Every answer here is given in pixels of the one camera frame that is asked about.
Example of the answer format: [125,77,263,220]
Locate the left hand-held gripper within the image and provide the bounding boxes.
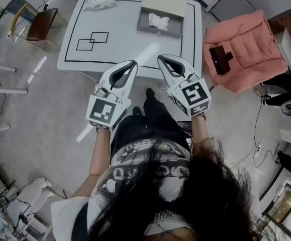
[85,60,139,132]

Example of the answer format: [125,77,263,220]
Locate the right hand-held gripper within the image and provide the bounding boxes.
[156,54,212,118]

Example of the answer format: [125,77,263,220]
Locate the grey box with beige lid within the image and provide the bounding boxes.
[136,0,188,39]

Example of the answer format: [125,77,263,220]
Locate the person's right forearm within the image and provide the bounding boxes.
[190,113,212,152]

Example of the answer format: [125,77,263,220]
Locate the person's left forearm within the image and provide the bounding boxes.
[71,127,111,198]

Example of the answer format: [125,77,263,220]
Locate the dark brown flat block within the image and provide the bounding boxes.
[208,45,234,76]

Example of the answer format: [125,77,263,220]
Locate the person's black trousers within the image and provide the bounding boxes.
[111,94,192,160]

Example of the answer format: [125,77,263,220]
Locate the small black waist device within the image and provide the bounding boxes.
[176,120,192,138]

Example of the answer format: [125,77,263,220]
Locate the white wet wipes packet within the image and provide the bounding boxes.
[83,0,118,12]

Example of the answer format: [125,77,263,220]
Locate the pink padded cushion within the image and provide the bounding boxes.
[202,10,289,94]

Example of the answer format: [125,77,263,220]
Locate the brown seat chair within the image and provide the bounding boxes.
[10,3,68,52]

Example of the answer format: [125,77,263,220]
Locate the person's white printed shirt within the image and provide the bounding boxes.
[50,139,201,241]

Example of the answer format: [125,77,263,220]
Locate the white framed glass panel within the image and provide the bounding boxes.
[260,179,291,241]

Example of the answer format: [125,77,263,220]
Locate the black cable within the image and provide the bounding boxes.
[252,88,271,148]

